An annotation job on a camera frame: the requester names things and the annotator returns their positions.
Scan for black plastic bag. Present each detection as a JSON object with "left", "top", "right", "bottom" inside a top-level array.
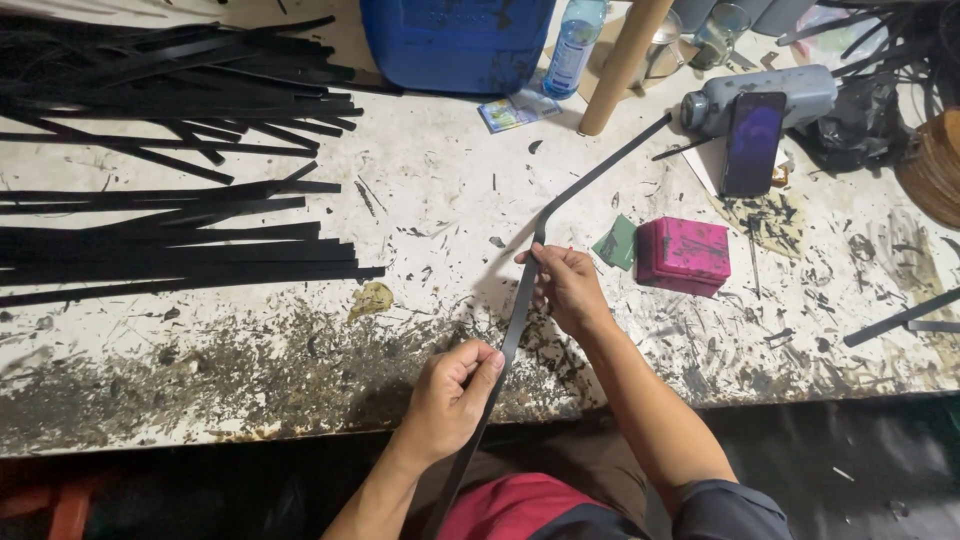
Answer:
[{"left": 787, "top": 71, "right": 913, "bottom": 174}]

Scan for blue plastic jerrycan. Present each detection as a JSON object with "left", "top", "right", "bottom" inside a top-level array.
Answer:
[{"left": 358, "top": 0, "right": 558, "bottom": 98}]

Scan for person's right hand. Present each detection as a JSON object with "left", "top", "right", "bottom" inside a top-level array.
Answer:
[{"left": 514, "top": 242, "right": 617, "bottom": 340}]

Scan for long black rubber strip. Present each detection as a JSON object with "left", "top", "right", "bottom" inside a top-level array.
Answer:
[{"left": 421, "top": 112, "right": 674, "bottom": 540}]

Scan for brown cardboard tube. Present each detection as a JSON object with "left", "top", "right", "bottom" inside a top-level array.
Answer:
[{"left": 577, "top": 0, "right": 675, "bottom": 138}]

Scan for glass jar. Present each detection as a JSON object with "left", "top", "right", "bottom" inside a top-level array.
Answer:
[{"left": 688, "top": 3, "right": 752, "bottom": 72}]

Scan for metal cup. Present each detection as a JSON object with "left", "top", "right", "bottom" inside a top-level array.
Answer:
[{"left": 628, "top": 9, "right": 686, "bottom": 90}]

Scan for heap of black straps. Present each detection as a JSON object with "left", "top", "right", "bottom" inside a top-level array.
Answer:
[{"left": 776, "top": 0, "right": 960, "bottom": 125}]

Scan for white paper sheet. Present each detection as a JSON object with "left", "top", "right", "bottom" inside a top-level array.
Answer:
[{"left": 681, "top": 135, "right": 793, "bottom": 198}]

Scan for tan stained paper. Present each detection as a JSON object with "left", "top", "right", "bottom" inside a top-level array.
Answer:
[{"left": 708, "top": 187, "right": 808, "bottom": 261}]

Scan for neat pile of black strips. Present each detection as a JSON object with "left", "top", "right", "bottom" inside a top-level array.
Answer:
[{"left": 0, "top": 161, "right": 387, "bottom": 309}]

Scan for short black strip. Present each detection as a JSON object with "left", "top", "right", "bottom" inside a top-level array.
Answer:
[{"left": 843, "top": 287, "right": 960, "bottom": 348}]

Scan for blue banknote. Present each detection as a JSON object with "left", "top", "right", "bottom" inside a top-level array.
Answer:
[{"left": 477, "top": 88, "right": 563, "bottom": 135}]

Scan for red stool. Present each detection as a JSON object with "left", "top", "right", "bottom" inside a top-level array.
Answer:
[{"left": 0, "top": 472, "right": 100, "bottom": 540}]

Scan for thin black pen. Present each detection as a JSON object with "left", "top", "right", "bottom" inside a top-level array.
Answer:
[{"left": 651, "top": 135, "right": 718, "bottom": 162}]

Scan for brown woven basket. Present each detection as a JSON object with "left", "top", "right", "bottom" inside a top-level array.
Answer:
[{"left": 894, "top": 107, "right": 960, "bottom": 231}]

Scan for person's red and navy shirt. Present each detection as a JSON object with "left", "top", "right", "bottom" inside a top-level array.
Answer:
[{"left": 437, "top": 472, "right": 795, "bottom": 540}]

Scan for clear plastic water bottle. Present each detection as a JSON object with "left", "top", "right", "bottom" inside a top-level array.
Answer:
[{"left": 541, "top": 0, "right": 610, "bottom": 101}]

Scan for tangled pile of black strips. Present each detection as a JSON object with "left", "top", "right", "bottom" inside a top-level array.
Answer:
[{"left": 0, "top": 13, "right": 402, "bottom": 186}]

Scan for brown cardboard sheet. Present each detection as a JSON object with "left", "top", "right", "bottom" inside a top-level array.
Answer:
[{"left": 543, "top": 13, "right": 700, "bottom": 104}]

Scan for person's left hand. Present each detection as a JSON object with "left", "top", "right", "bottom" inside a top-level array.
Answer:
[{"left": 396, "top": 339, "right": 506, "bottom": 465}]

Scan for grey plastic bottle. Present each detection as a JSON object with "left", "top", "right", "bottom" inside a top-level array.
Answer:
[{"left": 680, "top": 64, "right": 839, "bottom": 138}]

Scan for yellow paper scrap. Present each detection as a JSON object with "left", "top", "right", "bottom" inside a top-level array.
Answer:
[{"left": 347, "top": 282, "right": 395, "bottom": 324}]

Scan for green card piece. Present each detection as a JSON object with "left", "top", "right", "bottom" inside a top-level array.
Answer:
[{"left": 591, "top": 214, "right": 639, "bottom": 272}]

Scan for pink box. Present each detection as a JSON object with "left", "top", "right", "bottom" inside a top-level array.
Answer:
[{"left": 634, "top": 216, "right": 732, "bottom": 299}]

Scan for grey containers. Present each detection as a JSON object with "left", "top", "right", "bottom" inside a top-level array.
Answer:
[{"left": 671, "top": 0, "right": 819, "bottom": 38}]

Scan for black smartphone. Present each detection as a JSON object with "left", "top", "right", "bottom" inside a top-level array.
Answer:
[{"left": 720, "top": 91, "right": 788, "bottom": 199}]

